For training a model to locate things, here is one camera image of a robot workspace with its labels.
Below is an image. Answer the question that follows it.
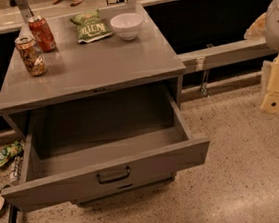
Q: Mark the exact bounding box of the orange patterned drink can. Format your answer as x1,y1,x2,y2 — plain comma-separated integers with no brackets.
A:
15,35,47,76

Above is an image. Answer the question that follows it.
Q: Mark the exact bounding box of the grey drawer cabinet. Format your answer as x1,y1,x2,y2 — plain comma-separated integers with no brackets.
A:
0,0,193,143

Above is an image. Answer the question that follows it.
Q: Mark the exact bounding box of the red soda can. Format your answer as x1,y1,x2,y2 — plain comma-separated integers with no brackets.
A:
28,16,56,53

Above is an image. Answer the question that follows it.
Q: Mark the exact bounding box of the open grey top drawer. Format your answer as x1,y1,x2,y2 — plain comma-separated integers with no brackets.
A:
2,83,210,212

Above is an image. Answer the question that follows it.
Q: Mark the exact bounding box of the white bowl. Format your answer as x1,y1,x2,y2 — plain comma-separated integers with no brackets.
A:
110,13,143,41

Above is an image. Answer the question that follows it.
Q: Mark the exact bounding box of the green chip bag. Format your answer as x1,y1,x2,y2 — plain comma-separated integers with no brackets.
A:
70,10,113,44

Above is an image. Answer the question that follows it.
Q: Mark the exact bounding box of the white packet on floor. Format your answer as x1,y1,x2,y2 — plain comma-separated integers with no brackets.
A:
9,156,23,185

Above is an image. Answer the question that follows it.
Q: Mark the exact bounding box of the green snack bag on floor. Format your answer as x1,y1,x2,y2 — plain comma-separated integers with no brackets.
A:
0,140,23,168

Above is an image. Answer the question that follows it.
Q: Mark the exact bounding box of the black drawer handle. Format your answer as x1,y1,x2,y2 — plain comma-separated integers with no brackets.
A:
96,166,131,185

